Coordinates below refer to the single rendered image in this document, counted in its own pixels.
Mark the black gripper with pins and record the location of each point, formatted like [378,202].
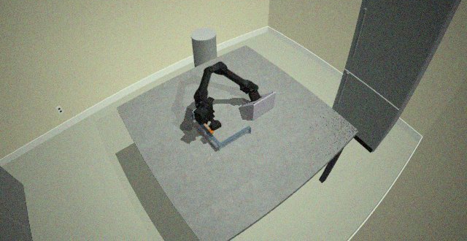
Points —
[215,124]

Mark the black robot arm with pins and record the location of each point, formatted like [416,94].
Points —
[247,86]

